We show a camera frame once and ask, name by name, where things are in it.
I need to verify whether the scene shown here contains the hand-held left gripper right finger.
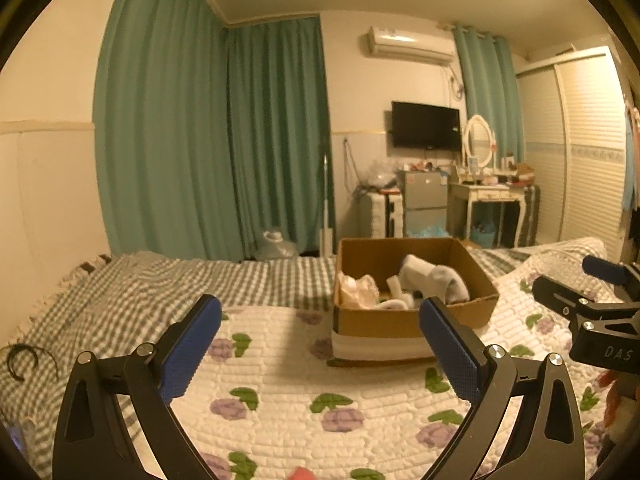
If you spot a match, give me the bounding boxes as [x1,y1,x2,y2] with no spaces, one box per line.
[418,296,586,480]

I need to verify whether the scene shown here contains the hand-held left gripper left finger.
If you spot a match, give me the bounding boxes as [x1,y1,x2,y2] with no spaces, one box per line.
[51,294,223,480]

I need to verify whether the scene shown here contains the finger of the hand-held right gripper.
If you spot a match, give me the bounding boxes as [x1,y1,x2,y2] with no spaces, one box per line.
[531,274,596,322]
[582,255,640,307]

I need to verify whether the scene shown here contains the cardboard box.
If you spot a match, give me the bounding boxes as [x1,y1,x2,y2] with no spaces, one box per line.
[327,236,501,367]

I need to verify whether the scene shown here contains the white sock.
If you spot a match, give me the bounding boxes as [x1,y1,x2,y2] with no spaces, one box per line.
[399,254,472,307]

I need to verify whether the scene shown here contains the orange and white fabric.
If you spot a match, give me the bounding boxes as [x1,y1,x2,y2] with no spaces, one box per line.
[597,370,640,466]

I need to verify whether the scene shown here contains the blue bin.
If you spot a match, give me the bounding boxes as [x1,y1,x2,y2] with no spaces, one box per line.
[470,219,499,249]

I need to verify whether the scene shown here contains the hanging clothes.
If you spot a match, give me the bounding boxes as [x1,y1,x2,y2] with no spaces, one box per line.
[619,100,640,242]

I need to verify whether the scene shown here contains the white louvred wardrobe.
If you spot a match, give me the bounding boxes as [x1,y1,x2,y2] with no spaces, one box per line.
[515,46,632,249]

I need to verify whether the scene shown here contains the white dressing table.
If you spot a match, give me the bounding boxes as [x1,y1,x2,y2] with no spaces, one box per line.
[446,180,529,249]

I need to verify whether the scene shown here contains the clear water jug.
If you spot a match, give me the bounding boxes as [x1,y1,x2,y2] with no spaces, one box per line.
[254,228,299,261]

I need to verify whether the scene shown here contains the white storage drawer unit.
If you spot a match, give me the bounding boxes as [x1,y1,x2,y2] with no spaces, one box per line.
[356,189,404,239]

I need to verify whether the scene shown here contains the small grey fridge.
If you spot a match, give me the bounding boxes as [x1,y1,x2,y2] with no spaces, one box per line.
[397,170,449,239]

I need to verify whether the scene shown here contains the white oval vanity mirror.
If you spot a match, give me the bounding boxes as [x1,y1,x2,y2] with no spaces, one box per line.
[461,114,495,169]

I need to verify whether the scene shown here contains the white mop pole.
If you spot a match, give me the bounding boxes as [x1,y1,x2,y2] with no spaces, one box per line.
[316,152,337,257]

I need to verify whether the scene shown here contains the clear plastic bag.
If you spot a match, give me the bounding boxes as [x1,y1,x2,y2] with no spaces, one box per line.
[361,157,399,192]

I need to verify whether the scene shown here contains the narrow teal curtain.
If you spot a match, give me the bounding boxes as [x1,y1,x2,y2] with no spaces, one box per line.
[451,22,527,173]

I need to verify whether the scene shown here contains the wide teal curtain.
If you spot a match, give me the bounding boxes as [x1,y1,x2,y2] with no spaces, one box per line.
[92,0,232,262]

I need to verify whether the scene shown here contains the white air conditioner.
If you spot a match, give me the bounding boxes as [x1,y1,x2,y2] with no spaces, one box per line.
[360,26,457,66]

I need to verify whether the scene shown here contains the black cable on bed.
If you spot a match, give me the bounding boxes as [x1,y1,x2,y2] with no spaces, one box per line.
[6,344,59,382]

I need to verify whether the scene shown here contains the black wall television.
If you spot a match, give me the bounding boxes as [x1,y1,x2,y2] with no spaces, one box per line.
[391,101,461,152]

